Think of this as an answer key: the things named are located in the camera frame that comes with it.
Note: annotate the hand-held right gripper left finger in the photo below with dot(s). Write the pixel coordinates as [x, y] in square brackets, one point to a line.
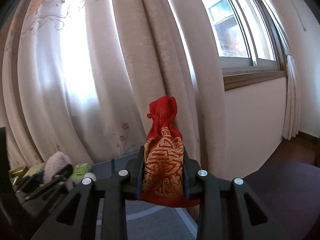
[136, 177]

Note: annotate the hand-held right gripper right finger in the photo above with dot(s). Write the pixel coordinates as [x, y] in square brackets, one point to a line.
[188, 180]

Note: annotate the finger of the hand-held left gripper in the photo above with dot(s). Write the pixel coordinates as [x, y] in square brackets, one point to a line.
[31, 183]
[52, 180]

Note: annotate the gold rectangular tin box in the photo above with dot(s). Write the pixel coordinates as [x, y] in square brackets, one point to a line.
[17, 173]

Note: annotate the pale fluffy plush toy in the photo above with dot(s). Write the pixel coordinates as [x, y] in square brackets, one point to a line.
[57, 162]

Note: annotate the green tissue packet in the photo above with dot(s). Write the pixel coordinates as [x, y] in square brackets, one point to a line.
[81, 170]

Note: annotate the red gold patterned pouch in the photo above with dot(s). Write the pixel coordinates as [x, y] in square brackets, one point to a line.
[162, 155]

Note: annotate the small white round object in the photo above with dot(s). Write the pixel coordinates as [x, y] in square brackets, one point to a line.
[90, 176]

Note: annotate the blue checked bedsheet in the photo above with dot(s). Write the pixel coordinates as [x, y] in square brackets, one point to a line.
[155, 220]

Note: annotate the purple chair seat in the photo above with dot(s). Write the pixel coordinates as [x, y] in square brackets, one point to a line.
[287, 192]

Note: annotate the cream floral curtain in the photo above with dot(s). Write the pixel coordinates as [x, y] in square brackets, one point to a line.
[87, 80]

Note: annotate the tied white curtain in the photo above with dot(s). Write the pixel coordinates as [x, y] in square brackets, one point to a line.
[291, 105]

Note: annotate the sliding glass window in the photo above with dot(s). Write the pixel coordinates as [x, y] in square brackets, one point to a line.
[225, 17]

